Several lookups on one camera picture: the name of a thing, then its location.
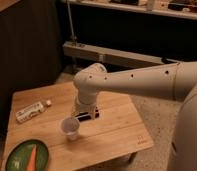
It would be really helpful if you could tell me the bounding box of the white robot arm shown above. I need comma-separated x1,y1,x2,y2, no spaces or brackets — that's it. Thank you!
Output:
74,62,197,171

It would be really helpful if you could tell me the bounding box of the cluttered shelf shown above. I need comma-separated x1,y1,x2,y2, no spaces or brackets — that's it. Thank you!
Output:
60,0,197,22

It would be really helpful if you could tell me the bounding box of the black rectangular block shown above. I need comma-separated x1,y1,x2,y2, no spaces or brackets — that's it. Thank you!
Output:
76,109,100,122

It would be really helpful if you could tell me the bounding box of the orange carrot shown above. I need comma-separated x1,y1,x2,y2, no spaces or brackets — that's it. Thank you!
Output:
26,145,37,171

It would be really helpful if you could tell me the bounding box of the green plate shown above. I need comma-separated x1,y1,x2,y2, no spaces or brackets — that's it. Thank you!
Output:
5,139,49,171

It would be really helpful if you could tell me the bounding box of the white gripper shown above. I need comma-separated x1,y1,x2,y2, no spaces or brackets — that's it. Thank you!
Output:
72,97,97,120

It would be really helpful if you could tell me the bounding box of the grey metal beam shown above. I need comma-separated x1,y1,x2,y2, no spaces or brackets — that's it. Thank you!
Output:
62,41,177,68

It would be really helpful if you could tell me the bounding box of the white plastic bottle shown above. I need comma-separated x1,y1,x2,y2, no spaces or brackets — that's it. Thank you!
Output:
16,100,52,123

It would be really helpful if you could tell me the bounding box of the metal pole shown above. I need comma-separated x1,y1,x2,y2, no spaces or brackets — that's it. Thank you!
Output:
66,0,77,44

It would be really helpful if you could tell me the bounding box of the wooden table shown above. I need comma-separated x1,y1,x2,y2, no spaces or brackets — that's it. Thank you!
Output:
4,82,153,171

